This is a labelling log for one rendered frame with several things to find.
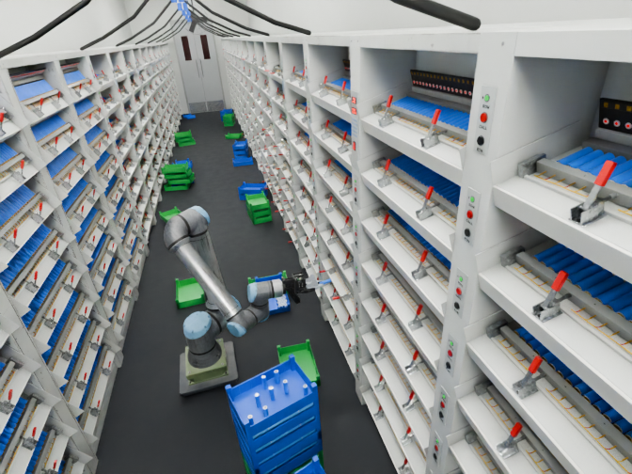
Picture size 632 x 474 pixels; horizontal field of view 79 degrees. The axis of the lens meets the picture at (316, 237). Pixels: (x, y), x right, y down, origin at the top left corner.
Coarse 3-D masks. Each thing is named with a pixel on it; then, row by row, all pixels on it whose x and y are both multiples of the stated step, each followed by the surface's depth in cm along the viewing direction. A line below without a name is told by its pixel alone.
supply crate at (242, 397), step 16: (272, 368) 159; (288, 368) 163; (240, 384) 152; (256, 384) 157; (272, 384) 158; (288, 384) 157; (304, 384) 157; (240, 400) 152; (288, 400) 150; (304, 400) 146; (240, 416) 145; (256, 416) 145; (272, 416) 140; (288, 416) 144; (256, 432) 138
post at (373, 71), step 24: (360, 48) 122; (360, 72) 126; (384, 72) 127; (408, 72) 130; (360, 96) 129; (360, 120) 133; (360, 144) 137; (384, 144) 139; (360, 192) 145; (360, 240) 155; (360, 264) 161; (360, 288) 167; (360, 312) 174; (360, 336) 181; (360, 384) 197
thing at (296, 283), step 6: (282, 276) 192; (294, 276) 193; (300, 276) 194; (282, 282) 192; (288, 282) 190; (294, 282) 191; (300, 282) 191; (288, 288) 192; (294, 288) 193; (300, 288) 193
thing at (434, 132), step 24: (432, 72) 114; (384, 96) 131; (408, 96) 129; (456, 96) 106; (384, 120) 117; (408, 120) 114; (432, 120) 94; (456, 120) 98; (408, 144) 102; (432, 144) 95; (456, 144) 91; (432, 168) 94; (456, 168) 83
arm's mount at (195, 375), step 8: (224, 352) 223; (224, 360) 218; (192, 368) 214; (208, 368) 213; (216, 368) 213; (224, 368) 215; (192, 376) 211; (200, 376) 213; (208, 376) 214; (216, 376) 216; (192, 384) 213
